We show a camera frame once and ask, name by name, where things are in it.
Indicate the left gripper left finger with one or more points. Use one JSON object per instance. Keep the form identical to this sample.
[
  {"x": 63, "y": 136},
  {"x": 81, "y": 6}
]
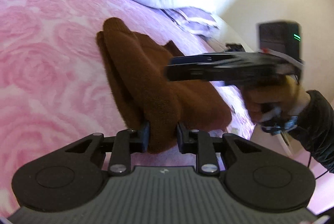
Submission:
[{"x": 126, "y": 143}]

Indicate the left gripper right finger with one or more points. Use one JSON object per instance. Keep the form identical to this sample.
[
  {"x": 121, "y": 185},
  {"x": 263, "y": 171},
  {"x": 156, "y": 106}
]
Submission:
[{"x": 200, "y": 144}]

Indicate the brown knitted vest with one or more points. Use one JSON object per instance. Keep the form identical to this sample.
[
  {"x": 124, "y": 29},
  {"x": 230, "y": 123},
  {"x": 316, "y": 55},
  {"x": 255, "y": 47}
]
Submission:
[{"x": 134, "y": 66}]

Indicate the person right hand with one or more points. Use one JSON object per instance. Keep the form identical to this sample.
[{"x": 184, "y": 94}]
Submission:
[{"x": 288, "y": 99}]

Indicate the purple pillow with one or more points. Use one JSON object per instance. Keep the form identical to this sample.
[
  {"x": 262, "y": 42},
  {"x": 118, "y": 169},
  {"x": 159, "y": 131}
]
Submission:
[{"x": 193, "y": 20}]

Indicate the pink rose blanket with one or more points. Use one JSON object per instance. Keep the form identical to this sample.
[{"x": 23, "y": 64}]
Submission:
[{"x": 54, "y": 90}]

